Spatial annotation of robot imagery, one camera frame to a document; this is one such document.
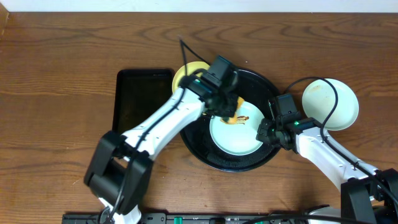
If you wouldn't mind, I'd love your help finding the yellow green sponge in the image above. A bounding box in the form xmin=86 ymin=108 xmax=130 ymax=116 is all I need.
xmin=220 ymin=97 xmax=248 ymax=124

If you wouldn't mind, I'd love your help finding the light blue plate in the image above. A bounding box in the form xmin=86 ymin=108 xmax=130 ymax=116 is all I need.
xmin=210 ymin=101 xmax=264 ymax=156

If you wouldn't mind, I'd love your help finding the yellow plate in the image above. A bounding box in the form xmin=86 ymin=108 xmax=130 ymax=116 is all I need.
xmin=172 ymin=61 xmax=210 ymax=93

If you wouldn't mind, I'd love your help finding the mint green plate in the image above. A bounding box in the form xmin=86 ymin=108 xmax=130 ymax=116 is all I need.
xmin=302 ymin=78 xmax=359 ymax=131

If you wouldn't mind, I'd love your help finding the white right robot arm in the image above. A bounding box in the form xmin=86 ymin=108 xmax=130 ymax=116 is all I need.
xmin=256 ymin=118 xmax=397 ymax=223

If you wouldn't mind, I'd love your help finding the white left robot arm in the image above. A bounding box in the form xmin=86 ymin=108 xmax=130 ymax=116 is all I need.
xmin=84 ymin=72 xmax=238 ymax=223

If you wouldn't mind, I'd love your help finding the round black tray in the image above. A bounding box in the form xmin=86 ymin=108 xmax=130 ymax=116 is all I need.
xmin=180 ymin=69 xmax=280 ymax=172

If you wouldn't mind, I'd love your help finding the rectangular black tray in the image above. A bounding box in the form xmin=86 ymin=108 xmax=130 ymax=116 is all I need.
xmin=112 ymin=68 xmax=174 ymax=134

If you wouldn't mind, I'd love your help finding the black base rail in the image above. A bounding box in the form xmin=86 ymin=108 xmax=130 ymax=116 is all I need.
xmin=61 ymin=205 xmax=343 ymax=224

